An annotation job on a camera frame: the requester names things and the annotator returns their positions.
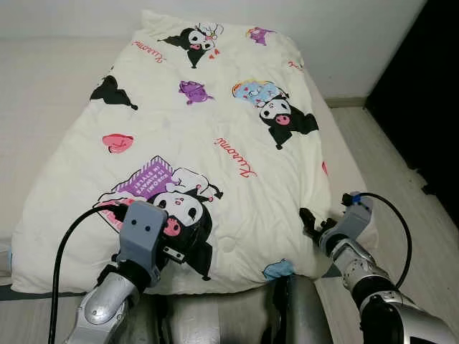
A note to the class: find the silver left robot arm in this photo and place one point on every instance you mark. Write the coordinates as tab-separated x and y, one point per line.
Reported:
107	304

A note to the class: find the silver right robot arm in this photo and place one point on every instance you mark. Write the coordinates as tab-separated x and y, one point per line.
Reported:
373	287

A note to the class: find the cream cartoon print blanket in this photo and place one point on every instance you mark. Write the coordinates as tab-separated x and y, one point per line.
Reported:
179	143

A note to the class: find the black wardrobe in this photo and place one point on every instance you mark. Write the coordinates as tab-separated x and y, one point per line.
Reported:
423	93

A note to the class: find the beige sheeted mattress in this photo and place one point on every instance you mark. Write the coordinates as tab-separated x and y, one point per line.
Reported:
43	79

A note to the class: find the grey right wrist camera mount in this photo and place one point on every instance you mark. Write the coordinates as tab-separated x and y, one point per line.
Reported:
356	218

